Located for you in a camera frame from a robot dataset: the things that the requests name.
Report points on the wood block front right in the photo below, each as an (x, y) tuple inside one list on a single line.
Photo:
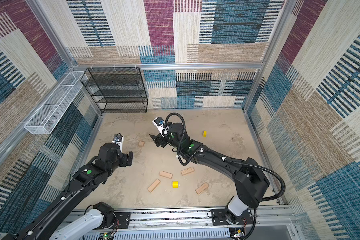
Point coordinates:
[(202, 188)]

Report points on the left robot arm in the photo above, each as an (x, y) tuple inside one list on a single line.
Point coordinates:
[(96, 172)]

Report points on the flat wood plank block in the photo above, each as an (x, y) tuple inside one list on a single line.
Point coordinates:
[(166, 174)]

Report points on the yellow cylinder block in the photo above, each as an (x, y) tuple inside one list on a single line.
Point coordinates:
[(175, 184)]

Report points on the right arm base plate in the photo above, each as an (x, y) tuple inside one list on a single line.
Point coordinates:
[(219, 216)]

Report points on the white wire mesh basket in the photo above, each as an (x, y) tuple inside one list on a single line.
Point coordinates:
[(45, 119)]

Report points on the wood block front left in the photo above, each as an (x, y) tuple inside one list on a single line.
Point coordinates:
[(153, 186)]

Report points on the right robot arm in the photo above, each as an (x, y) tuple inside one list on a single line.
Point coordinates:
[(250, 182)]

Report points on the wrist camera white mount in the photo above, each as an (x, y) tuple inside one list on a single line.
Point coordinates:
[(118, 139), (162, 127)]

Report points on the black wire mesh shelf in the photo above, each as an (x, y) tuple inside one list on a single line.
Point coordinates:
[(116, 90)]

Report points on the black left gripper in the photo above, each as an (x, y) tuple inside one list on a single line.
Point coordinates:
[(124, 158)]

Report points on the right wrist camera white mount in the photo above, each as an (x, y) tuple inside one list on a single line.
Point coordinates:
[(162, 127)]

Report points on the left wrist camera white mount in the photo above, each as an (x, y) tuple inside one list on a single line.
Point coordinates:
[(118, 139)]

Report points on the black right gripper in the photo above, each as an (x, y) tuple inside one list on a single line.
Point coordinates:
[(159, 140)]

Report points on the wood block centre right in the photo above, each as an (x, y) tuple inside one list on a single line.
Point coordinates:
[(187, 171)]

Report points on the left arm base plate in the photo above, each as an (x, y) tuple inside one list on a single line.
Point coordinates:
[(122, 220)]

